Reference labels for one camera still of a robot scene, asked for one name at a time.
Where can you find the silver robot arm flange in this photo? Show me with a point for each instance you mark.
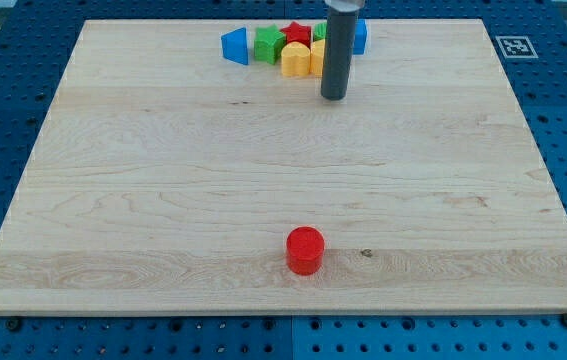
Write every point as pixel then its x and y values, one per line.
pixel 345 5

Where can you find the light wooden board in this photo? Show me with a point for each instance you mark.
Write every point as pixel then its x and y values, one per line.
pixel 165 181

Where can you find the red cylinder block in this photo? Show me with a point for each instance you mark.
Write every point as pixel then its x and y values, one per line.
pixel 305 248

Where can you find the yellow heart block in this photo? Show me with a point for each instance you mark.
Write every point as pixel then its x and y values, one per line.
pixel 295 60

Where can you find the yellow block behind rod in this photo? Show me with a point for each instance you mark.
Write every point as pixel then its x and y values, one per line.
pixel 317 50

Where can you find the green star block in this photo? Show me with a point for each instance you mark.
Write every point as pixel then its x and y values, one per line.
pixel 268 44

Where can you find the blue trapezoid block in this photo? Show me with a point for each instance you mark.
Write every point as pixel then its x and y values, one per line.
pixel 235 47

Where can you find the red star block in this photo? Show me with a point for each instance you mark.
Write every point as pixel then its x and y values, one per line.
pixel 296 32

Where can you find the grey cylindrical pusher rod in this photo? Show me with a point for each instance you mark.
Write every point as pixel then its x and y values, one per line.
pixel 338 53

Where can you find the green block behind rod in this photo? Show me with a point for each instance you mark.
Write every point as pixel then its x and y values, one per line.
pixel 319 31

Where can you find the blue cube block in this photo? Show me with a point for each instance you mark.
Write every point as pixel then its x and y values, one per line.
pixel 360 37

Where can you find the white fiducial marker tag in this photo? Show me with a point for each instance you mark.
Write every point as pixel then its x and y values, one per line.
pixel 516 47

